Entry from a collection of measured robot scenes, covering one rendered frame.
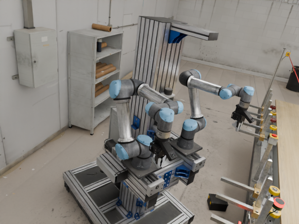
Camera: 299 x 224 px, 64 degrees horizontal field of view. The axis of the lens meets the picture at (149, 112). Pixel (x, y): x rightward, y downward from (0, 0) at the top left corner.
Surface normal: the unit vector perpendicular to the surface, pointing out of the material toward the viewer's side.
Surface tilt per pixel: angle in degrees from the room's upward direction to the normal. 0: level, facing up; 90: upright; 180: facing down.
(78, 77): 90
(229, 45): 90
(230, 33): 90
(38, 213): 0
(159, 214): 0
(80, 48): 90
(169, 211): 0
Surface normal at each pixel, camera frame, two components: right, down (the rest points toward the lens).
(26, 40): -0.33, 0.38
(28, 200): 0.14, -0.89
